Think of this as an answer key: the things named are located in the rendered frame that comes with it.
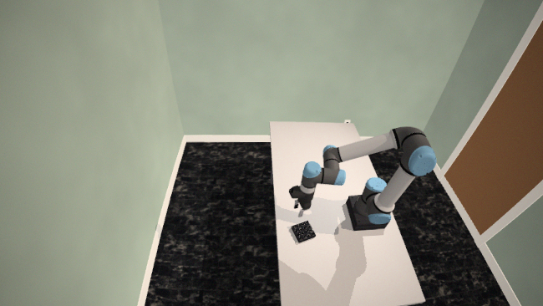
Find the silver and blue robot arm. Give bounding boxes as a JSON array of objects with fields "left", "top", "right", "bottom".
[{"left": 302, "top": 127, "right": 437, "bottom": 224}]

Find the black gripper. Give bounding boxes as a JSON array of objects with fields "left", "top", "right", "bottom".
[{"left": 289, "top": 181, "right": 316, "bottom": 217}]

